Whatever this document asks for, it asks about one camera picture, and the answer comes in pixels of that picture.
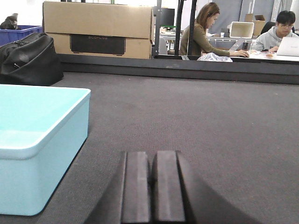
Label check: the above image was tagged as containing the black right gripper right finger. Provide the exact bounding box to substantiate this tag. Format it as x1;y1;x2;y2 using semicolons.
152;151;251;224

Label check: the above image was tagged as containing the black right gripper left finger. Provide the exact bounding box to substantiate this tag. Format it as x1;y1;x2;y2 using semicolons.
85;152;151;224

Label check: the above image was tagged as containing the light blue plastic bin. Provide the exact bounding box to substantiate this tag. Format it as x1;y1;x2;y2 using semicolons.
0;84;91;216

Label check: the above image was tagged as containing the dark conveyor belt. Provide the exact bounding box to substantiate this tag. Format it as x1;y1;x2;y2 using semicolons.
0;72;299;224

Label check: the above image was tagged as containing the crumpled plastic bag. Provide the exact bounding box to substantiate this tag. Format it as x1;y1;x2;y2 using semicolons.
197;52;233;63

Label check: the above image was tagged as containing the woman in olive top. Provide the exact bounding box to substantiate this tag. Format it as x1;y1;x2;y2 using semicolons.
179;2;249;57

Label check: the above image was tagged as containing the black bag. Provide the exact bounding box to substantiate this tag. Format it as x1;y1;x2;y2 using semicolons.
0;33;64;86

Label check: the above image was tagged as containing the large cardboard box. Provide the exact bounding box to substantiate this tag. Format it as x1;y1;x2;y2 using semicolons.
43;1;154;59

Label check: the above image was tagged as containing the white storage box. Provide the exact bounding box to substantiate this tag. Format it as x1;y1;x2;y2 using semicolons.
229;21;254;39

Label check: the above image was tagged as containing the man in grey hoodie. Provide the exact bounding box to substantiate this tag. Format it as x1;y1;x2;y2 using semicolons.
252;10;299;52

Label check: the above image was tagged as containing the white laptop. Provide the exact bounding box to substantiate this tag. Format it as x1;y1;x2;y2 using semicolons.
277;36;299;56

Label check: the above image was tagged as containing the blue crate far left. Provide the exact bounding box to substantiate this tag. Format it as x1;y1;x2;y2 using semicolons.
0;25;43;46

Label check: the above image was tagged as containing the black conveyor side rail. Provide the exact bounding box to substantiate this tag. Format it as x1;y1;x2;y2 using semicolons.
58;54;299;85

